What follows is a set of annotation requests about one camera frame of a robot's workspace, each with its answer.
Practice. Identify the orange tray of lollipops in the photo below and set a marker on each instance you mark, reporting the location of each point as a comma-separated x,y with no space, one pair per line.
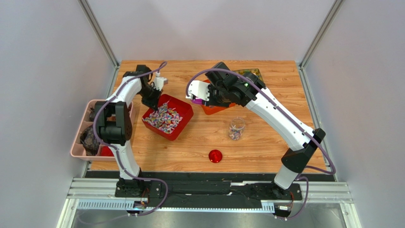
209,110

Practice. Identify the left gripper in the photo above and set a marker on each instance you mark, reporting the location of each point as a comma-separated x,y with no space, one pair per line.
154,103

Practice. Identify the red tray of swirl lollipops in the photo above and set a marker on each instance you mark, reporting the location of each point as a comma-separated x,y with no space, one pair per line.
170,118

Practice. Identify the purple plastic scoop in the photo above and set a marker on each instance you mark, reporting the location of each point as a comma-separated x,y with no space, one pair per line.
198,101

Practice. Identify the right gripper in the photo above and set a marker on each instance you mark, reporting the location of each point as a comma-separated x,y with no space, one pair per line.
214,97

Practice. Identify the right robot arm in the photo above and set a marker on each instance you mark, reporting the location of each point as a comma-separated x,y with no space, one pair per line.
249,90

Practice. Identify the red jar lid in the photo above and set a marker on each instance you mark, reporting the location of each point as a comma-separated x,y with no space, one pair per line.
215,156

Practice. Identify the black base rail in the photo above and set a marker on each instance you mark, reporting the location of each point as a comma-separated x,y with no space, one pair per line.
207,190

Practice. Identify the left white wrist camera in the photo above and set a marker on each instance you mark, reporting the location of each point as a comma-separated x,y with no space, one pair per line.
159,81

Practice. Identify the clear plastic jar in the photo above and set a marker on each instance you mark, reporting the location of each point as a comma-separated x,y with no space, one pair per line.
236,128

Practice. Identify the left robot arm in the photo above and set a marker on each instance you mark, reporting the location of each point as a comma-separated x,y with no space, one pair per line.
130,173

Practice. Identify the clear tray of colourful candies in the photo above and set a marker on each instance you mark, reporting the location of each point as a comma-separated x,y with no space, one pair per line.
254,71

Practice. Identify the pink organizer basket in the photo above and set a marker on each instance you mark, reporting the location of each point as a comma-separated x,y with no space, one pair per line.
79,145

